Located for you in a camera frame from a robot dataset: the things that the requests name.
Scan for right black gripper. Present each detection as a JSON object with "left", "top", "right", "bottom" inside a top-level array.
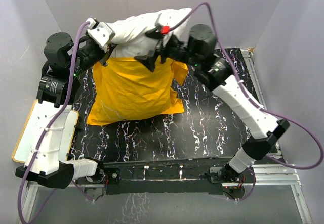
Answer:
[{"left": 133, "top": 29, "right": 201, "bottom": 73}]

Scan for white pillow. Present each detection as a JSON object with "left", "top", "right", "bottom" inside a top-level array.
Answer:
[{"left": 108, "top": 8, "right": 192, "bottom": 58}]

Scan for yellow Pikachu pillowcase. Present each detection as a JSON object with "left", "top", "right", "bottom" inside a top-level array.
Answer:
[{"left": 87, "top": 58, "right": 189, "bottom": 126}]

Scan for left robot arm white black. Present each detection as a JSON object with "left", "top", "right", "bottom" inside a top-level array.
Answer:
[{"left": 15, "top": 29, "right": 115, "bottom": 189}]

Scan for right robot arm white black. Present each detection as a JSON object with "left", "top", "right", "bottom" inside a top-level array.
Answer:
[{"left": 135, "top": 20, "right": 290, "bottom": 182}]

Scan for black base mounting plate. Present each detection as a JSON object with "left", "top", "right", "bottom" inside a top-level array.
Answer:
[{"left": 73, "top": 158, "right": 256, "bottom": 197}]

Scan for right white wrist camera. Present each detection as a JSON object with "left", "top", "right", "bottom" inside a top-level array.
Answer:
[{"left": 158, "top": 15, "right": 176, "bottom": 44}]

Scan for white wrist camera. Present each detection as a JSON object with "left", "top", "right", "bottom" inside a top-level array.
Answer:
[
  {"left": 158, "top": 15, "right": 176, "bottom": 44},
  {"left": 86, "top": 17, "right": 115, "bottom": 53}
]

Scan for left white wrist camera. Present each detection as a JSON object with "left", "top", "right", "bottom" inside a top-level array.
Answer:
[{"left": 86, "top": 17, "right": 115, "bottom": 53}]

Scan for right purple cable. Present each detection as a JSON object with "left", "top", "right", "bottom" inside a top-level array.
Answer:
[{"left": 169, "top": 2, "right": 324, "bottom": 202}]

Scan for purple cable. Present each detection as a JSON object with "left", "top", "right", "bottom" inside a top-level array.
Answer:
[
  {"left": 17, "top": 21, "right": 96, "bottom": 224},
  {"left": 169, "top": 2, "right": 324, "bottom": 202}
]

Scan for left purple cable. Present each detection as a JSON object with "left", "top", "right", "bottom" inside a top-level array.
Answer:
[{"left": 17, "top": 21, "right": 96, "bottom": 224}]

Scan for small whiteboard wooden frame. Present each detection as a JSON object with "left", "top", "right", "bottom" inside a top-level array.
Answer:
[{"left": 12, "top": 100, "right": 79, "bottom": 163}]

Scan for aluminium extrusion frame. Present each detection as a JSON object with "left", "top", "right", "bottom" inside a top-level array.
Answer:
[{"left": 19, "top": 48, "right": 313, "bottom": 224}]

